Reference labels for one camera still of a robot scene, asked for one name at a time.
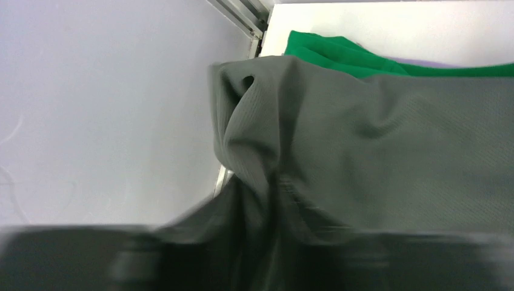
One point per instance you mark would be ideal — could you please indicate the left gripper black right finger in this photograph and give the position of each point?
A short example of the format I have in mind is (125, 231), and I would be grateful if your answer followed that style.
(428, 261)

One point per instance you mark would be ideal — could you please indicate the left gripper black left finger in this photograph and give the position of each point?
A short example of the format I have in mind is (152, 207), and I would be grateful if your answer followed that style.
(78, 258)

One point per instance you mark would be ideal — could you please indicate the dark grey t shirt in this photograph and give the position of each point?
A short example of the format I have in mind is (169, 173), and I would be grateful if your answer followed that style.
(320, 157)

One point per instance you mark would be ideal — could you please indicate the folded lavender t shirt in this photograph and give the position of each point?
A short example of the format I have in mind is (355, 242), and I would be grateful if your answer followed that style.
(423, 63)

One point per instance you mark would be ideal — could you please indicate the folded green t shirt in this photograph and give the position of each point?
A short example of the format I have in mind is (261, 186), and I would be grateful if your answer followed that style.
(341, 54)

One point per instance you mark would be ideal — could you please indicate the left aluminium frame post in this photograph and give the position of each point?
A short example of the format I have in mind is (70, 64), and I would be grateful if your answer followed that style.
(250, 17)

